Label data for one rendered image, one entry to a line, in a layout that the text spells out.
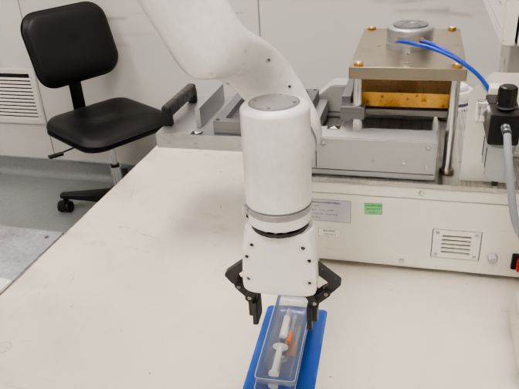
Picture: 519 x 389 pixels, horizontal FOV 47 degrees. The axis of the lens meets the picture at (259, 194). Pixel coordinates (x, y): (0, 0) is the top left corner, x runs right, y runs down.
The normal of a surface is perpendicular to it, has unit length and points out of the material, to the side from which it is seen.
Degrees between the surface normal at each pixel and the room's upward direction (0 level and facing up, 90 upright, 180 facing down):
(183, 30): 89
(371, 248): 90
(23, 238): 0
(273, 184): 90
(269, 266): 90
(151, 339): 0
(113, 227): 0
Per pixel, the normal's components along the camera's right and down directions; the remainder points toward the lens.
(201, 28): 0.15, 0.23
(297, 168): 0.55, 0.36
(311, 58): -0.26, 0.47
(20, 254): -0.05, -0.88
